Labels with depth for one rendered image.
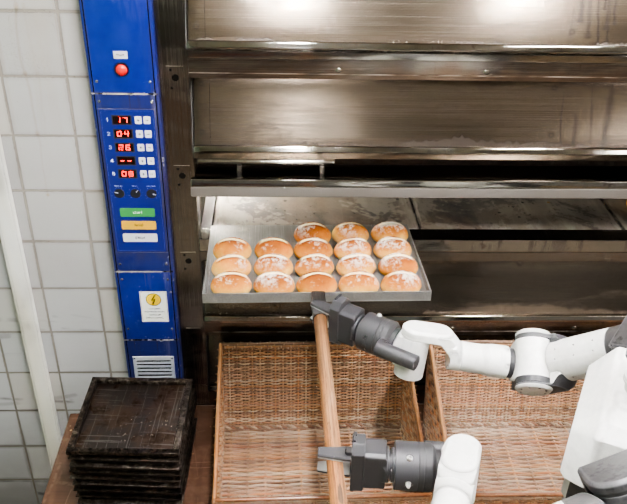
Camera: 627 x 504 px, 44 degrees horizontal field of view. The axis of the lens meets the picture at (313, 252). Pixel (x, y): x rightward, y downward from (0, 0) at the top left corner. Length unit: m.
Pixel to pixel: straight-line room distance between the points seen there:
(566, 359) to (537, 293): 0.66
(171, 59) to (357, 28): 0.44
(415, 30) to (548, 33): 0.31
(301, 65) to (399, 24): 0.25
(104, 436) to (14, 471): 0.72
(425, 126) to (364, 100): 0.17
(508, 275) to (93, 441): 1.22
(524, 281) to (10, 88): 1.46
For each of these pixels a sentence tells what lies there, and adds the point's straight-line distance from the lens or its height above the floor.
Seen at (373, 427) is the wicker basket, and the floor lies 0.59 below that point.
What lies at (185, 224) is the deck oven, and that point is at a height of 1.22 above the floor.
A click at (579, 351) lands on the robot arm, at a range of 1.67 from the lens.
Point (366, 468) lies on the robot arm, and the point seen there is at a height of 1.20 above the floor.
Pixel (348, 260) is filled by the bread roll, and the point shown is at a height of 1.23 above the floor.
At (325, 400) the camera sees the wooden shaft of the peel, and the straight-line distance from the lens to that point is 1.56.
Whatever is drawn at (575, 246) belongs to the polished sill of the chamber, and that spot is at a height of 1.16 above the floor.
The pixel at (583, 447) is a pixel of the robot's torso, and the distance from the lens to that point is 1.36.
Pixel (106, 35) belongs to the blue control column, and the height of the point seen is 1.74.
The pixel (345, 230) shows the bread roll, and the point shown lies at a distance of 2.06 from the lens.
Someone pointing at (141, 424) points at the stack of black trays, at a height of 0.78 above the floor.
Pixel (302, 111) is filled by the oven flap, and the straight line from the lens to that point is 1.95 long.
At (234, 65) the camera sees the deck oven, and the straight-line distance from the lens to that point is 1.91.
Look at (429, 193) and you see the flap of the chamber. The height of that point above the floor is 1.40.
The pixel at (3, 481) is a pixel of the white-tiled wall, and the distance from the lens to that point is 2.85.
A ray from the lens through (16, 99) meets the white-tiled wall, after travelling 2.03.
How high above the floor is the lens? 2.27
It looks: 32 degrees down
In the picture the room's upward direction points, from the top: 2 degrees clockwise
